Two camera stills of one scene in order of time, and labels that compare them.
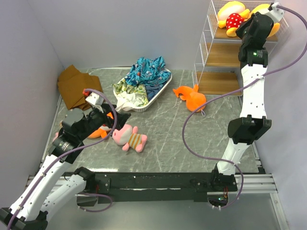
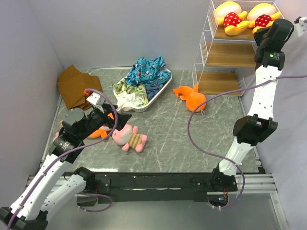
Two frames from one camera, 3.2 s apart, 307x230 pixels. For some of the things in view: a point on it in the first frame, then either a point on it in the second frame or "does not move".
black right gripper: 239,30 → 257,34
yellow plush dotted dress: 231,15 does not move
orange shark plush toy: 100,132 does not move
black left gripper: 109,121 does not move
